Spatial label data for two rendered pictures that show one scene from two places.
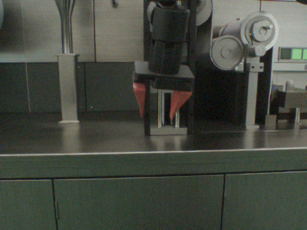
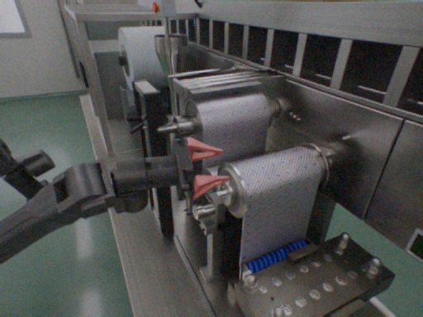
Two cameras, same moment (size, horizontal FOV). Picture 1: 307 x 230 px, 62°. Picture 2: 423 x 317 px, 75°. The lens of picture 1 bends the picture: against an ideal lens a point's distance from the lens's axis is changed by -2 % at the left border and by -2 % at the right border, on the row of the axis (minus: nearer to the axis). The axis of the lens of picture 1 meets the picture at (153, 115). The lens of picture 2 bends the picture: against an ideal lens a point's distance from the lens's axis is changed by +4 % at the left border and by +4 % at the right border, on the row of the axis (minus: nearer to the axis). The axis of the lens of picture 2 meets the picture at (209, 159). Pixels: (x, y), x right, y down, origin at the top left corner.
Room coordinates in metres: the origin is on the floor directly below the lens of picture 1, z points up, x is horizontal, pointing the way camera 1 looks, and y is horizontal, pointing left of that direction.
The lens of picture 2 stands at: (0.73, -0.88, 1.67)
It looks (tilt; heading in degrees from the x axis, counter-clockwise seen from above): 31 degrees down; 68
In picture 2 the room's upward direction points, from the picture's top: straight up
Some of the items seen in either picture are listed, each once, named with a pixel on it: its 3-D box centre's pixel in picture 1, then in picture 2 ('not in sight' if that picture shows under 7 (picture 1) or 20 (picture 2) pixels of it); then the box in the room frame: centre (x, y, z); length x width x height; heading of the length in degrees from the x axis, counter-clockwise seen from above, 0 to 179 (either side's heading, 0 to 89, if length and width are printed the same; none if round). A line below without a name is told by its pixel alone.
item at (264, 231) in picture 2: (257, 68); (277, 229); (1.11, -0.44, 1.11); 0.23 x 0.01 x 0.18; 4
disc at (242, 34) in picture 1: (259, 31); (230, 189); (0.99, -0.39, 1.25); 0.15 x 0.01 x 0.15; 94
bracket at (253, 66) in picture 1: (252, 86); (211, 239); (0.95, -0.36, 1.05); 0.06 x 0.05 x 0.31; 4
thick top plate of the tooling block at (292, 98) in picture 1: (277, 94); (313, 284); (1.16, -0.56, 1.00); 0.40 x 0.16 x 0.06; 4
